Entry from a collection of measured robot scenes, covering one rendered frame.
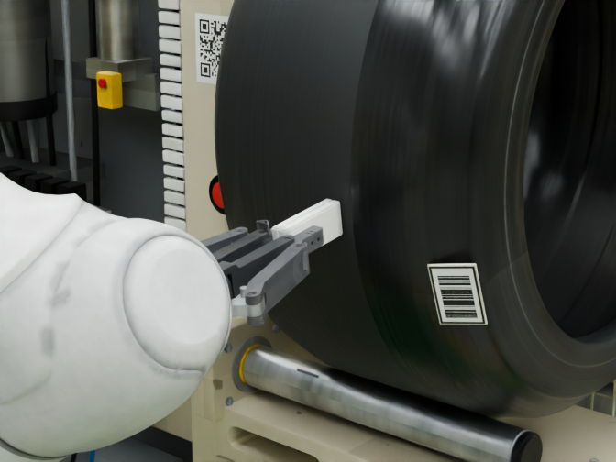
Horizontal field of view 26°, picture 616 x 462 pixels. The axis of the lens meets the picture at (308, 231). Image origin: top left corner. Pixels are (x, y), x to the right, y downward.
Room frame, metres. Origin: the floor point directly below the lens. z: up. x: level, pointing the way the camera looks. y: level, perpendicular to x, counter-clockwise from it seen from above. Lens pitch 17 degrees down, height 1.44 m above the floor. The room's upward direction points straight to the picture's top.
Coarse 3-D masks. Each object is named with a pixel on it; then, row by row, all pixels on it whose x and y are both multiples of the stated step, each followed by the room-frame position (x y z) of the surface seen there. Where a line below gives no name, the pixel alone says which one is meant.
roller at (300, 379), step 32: (256, 352) 1.31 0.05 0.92; (256, 384) 1.29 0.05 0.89; (288, 384) 1.26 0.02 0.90; (320, 384) 1.24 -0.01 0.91; (352, 384) 1.22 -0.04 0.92; (384, 384) 1.22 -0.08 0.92; (352, 416) 1.21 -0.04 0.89; (384, 416) 1.18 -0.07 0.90; (416, 416) 1.16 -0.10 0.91; (448, 416) 1.15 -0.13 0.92; (480, 416) 1.14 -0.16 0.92; (448, 448) 1.14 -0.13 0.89; (480, 448) 1.11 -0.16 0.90; (512, 448) 1.10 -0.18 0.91
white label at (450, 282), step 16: (432, 272) 1.02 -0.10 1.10; (448, 272) 1.01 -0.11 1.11; (464, 272) 1.01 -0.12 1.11; (432, 288) 1.02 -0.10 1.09; (448, 288) 1.02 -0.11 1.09; (464, 288) 1.01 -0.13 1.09; (448, 304) 1.02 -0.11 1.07; (464, 304) 1.02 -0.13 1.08; (480, 304) 1.01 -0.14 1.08; (448, 320) 1.03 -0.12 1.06; (464, 320) 1.02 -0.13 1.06; (480, 320) 1.02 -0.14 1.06
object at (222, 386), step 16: (240, 320) 1.33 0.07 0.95; (240, 336) 1.31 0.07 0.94; (256, 336) 1.33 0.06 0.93; (272, 336) 1.35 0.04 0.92; (288, 336) 1.37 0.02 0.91; (224, 352) 1.29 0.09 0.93; (240, 352) 1.31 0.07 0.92; (288, 352) 1.37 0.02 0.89; (304, 352) 1.39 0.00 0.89; (224, 368) 1.29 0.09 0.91; (208, 384) 1.28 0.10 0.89; (224, 384) 1.29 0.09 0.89; (240, 384) 1.31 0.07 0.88; (208, 400) 1.29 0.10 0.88; (224, 400) 1.29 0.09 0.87; (208, 416) 1.29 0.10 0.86
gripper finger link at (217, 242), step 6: (240, 228) 1.02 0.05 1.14; (246, 228) 1.02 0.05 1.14; (222, 234) 1.02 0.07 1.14; (228, 234) 1.02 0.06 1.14; (234, 234) 1.01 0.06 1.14; (240, 234) 1.01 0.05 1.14; (246, 234) 1.02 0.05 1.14; (204, 240) 1.01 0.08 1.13; (210, 240) 1.01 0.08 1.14; (216, 240) 1.00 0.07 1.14; (222, 240) 1.00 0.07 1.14; (228, 240) 1.01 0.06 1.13; (234, 240) 1.01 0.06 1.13; (204, 246) 1.00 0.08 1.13; (210, 246) 1.00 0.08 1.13; (216, 246) 1.00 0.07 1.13; (222, 246) 1.00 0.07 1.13
